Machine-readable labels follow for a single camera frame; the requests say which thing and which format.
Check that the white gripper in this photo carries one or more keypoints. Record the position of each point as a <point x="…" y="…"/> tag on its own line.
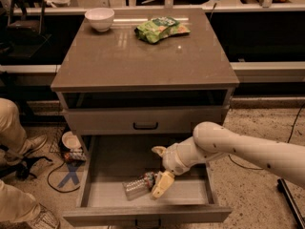
<point x="171" y="159"/>

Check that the clear plastic water bottle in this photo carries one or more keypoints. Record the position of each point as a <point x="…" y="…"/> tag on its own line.
<point x="140" y="186"/>

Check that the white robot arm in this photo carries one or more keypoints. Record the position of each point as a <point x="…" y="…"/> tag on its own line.
<point x="210" y="141"/>

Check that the closed grey upper drawer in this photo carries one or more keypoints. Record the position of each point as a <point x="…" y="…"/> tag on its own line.
<point x="137" y="121"/>

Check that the open grey lower drawer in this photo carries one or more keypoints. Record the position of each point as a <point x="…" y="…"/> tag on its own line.
<point x="116" y="159"/>

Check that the grey drawer cabinet with counter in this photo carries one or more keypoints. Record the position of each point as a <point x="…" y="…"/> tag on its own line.
<point x="114" y="69"/>

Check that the snack packet on floor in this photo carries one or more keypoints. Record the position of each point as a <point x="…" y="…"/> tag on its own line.
<point x="74" y="156"/>

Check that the blue tape cross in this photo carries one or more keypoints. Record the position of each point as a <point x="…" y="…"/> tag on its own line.
<point x="71" y="175"/>

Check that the black bar on floor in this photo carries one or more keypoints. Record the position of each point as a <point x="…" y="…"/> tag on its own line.
<point x="284" y="189"/>

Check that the lower white sneaker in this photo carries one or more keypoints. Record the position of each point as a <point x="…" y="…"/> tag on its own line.
<point x="45" y="220"/>

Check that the white sneaker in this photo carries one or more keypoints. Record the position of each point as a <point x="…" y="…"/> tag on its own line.
<point x="33" y="143"/>
<point x="45" y="220"/>

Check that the upper white sneaker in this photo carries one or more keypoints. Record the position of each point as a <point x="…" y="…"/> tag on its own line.
<point x="33" y="143"/>

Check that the green snack bag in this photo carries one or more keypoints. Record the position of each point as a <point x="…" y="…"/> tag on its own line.
<point x="159" y="28"/>

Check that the black chair base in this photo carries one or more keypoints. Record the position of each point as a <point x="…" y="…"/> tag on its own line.
<point x="22" y="169"/>

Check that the person upper leg beige trousers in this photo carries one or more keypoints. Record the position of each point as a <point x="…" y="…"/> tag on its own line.
<point x="12" y="134"/>

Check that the person leg beige trousers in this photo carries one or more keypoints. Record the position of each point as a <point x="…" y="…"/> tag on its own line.
<point x="12" y="134"/>
<point x="16" y="205"/>

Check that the person lower leg beige trousers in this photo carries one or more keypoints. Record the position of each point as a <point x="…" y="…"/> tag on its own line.
<point x="16" y="205"/>

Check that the white ceramic bowl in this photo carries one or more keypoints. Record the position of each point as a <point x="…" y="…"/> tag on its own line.
<point x="100" y="19"/>

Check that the black stand at left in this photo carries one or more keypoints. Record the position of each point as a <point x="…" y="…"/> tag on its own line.
<point x="24" y="34"/>

